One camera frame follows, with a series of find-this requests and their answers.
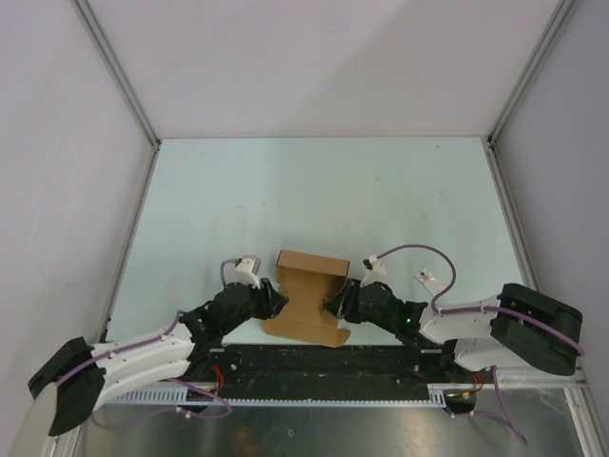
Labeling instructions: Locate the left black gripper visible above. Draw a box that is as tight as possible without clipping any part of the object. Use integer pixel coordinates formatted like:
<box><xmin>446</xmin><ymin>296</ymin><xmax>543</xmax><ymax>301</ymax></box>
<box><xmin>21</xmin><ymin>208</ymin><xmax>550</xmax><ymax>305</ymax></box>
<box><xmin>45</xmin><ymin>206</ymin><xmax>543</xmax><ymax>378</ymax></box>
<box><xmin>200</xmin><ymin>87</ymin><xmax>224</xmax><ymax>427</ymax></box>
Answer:
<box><xmin>222</xmin><ymin>276</ymin><xmax>288</xmax><ymax>334</ymax></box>

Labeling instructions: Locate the brown cardboard box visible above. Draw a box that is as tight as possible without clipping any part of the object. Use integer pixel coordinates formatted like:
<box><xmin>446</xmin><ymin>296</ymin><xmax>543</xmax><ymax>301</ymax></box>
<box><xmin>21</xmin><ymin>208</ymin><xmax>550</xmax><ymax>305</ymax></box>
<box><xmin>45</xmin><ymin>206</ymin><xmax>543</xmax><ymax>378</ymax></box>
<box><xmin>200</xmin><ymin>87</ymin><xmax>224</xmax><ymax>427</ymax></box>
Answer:
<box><xmin>263</xmin><ymin>249</ymin><xmax>350</xmax><ymax>348</ymax></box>

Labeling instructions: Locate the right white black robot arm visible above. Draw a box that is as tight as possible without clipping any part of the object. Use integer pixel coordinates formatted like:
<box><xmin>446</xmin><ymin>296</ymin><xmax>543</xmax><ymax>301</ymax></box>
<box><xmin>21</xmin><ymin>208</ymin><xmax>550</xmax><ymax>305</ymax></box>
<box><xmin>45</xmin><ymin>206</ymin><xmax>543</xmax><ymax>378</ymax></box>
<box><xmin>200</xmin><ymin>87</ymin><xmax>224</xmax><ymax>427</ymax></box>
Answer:
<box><xmin>324</xmin><ymin>279</ymin><xmax>583</xmax><ymax>382</ymax></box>

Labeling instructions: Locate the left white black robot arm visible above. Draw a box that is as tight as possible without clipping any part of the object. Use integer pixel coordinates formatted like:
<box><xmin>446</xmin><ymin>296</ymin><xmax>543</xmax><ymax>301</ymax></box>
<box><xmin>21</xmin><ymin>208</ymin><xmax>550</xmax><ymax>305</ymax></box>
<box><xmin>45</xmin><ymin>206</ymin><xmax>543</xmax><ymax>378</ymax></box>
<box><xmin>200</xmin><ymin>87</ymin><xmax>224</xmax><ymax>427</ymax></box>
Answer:
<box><xmin>28</xmin><ymin>278</ymin><xmax>288</xmax><ymax>437</ymax></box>

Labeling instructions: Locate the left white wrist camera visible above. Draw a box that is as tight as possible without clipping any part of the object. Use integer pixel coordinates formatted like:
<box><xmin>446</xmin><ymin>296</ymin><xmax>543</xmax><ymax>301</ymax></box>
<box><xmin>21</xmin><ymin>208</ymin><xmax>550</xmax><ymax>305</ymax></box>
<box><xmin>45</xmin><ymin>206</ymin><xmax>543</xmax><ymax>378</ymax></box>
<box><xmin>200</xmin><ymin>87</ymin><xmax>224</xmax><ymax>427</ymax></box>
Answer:
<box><xmin>234</xmin><ymin>255</ymin><xmax>262</xmax><ymax>289</ymax></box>

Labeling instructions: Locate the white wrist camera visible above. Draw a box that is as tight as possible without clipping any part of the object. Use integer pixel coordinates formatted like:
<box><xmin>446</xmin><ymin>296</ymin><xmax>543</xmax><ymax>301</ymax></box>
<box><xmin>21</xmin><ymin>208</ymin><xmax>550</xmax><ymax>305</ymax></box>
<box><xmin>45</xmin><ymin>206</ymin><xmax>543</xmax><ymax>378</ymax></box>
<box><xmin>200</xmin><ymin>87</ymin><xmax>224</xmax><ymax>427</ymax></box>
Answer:
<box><xmin>361</xmin><ymin>255</ymin><xmax>388</xmax><ymax>288</ymax></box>
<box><xmin>234</xmin><ymin>255</ymin><xmax>262</xmax><ymax>289</ymax></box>

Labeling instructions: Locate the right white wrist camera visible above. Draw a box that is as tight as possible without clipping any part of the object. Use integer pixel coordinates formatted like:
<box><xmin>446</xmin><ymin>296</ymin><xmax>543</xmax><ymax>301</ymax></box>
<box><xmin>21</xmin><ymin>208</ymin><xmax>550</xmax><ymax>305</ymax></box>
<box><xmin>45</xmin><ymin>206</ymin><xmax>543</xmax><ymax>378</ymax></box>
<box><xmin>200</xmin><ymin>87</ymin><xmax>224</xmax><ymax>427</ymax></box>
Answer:
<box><xmin>361</xmin><ymin>255</ymin><xmax>388</xmax><ymax>288</ymax></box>

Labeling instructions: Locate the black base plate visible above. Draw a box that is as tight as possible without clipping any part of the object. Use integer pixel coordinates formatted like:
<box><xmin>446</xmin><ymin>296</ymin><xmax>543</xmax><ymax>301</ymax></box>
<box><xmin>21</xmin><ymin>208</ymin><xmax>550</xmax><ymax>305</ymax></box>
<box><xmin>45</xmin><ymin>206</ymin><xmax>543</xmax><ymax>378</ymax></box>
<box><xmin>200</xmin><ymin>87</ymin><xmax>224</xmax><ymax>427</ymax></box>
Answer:
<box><xmin>183</xmin><ymin>344</ymin><xmax>490</xmax><ymax>386</ymax></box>

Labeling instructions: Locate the grey slotted cable duct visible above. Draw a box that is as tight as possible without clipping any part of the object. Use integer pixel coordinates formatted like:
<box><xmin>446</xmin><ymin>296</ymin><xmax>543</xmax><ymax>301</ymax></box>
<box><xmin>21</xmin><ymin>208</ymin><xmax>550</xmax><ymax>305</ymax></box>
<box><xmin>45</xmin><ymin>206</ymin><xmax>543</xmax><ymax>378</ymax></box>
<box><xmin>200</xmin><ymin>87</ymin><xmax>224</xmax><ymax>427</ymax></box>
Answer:
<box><xmin>110</xmin><ymin>384</ymin><xmax>446</xmax><ymax>408</ymax></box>

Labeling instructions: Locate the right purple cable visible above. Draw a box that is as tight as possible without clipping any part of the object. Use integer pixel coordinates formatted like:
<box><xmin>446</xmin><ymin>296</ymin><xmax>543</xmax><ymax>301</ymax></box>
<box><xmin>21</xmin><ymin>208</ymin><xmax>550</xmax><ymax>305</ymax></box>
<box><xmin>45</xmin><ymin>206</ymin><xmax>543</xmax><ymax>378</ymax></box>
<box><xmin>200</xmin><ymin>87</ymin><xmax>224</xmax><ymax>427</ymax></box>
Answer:
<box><xmin>378</xmin><ymin>244</ymin><xmax>585</xmax><ymax>358</ymax></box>

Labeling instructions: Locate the aluminium rail beam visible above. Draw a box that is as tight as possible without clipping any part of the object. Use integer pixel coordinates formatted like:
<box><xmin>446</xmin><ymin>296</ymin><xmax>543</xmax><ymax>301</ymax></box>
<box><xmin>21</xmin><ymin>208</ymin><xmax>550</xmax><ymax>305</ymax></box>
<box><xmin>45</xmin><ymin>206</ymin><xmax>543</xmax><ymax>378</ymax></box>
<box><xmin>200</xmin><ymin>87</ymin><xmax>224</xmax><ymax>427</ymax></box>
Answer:
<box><xmin>496</xmin><ymin>368</ymin><xmax>586</xmax><ymax>388</ymax></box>

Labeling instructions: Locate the right aluminium frame post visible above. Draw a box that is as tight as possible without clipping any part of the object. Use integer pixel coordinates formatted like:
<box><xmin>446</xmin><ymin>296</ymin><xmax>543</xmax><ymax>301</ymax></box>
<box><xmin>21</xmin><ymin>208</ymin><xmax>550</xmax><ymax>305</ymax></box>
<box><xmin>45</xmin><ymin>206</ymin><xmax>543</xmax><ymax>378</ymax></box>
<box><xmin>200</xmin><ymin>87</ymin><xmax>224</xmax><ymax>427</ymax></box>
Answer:
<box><xmin>485</xmin><ymin>0</ymin><xmax>578</xmax><ymax>144</ymax></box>

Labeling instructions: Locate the aluminium frame post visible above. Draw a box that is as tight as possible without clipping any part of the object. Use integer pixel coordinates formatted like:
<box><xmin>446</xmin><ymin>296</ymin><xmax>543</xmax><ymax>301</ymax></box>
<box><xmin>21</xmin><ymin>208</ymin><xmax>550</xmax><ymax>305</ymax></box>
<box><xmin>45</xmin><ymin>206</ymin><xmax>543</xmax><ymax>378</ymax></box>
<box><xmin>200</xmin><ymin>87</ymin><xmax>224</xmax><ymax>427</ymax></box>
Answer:
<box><xmin>485</xmin><ymin>0</ymin><xmax>578</xmax><ymax>144</ymax></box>
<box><xmin>69</xmin><ymin>0</ymin><xmax>161</xmax><ymax>147</ymax></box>

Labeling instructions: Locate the left aluminium frame post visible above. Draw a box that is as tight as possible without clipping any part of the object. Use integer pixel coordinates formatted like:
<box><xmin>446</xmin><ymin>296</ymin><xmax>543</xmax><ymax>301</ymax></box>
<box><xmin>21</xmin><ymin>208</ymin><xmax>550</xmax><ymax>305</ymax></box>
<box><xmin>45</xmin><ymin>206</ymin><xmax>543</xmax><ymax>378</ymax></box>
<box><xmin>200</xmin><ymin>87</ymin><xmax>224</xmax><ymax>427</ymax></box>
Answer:
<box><xmin>69</xmin><ymin>0</ymin><xmax>161</xmax><ymax>147</ymax></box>

